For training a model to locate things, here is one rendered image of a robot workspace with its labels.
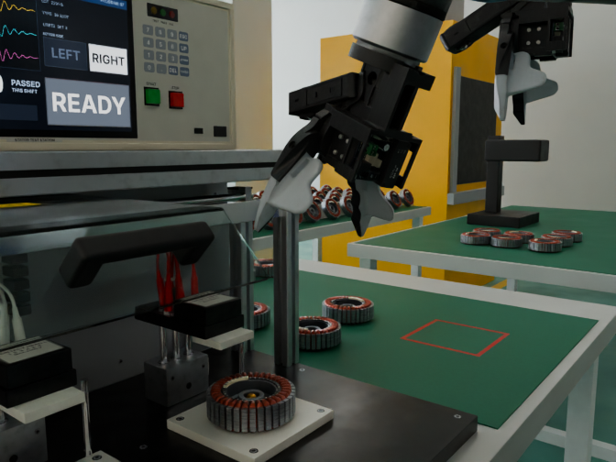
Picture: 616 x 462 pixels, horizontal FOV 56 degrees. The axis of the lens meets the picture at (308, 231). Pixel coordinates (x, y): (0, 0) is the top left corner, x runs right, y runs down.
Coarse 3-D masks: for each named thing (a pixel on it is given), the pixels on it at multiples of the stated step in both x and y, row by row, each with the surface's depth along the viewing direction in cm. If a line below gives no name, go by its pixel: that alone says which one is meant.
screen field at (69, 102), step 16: (48, 80) 62; (64, 80) 63; (48, 96) 62; (64, 96) 63; (80, 96) 65; (96, 96) 67; (112, 96) 68; (128, 96) 70; (48, 112) 62; (64, 112) 64; (80, 112) 65; (96, 112) 67; (112, 112) 68; (128, 112) 70
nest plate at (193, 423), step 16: (176, 416) 73; (192, 416) 73; (304, 416) 73; (320, 416) 73; (176, 432) 71; (192, 432) 69; (208, 432) 69; (224, 432) 69; (240, 432) 69; (256, 432) 69; (272, 432) 69; (288, 432) 69; (304, 432) 70; (224, 448) 66; (240, 448) 65; (256, 448) 65; (272, 448) 65
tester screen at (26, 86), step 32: (0, 0) 57; (32, 0) 60; (64, 0) 63; (96, 0) 65; (0, 32) 58; (32, 32) 60; (64, 32) 63; (96, 32) 66; (0, 64) 58; (32, 64) 60; (128, 64) 70; (0, 96) 58; (32, 96) 61; (0, 128) 58; (32, 128) 61; (64, 128) 64; (96, 128) 67; (128, 128) 70
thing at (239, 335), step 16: (176, 304) 75; (192, 304) 73; (208, 304) 73; (224, 304) 74; (240, 304) 77; (144, 320) 79; (160, 320) 77; (176, 320) 75; (192, 320) 73; (208, 320) 72; (224, 320) 74; (240, 320) 77; (160, 336) 79; (176, 336) 81; (192, 336) 74; (208, 336) 72; (224, 336) 73; (240, 336) 74; (160, 352) 79; (176, 352) 81
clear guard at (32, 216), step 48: (0, 240) 37; (48, 240) 39; (240, 240) 51; (0, 288) 35; (48, 288) 36; (96, 288) 39; (144, 288) 41; (192, 288) 44; (0, 336) 33; (48, 336) 34
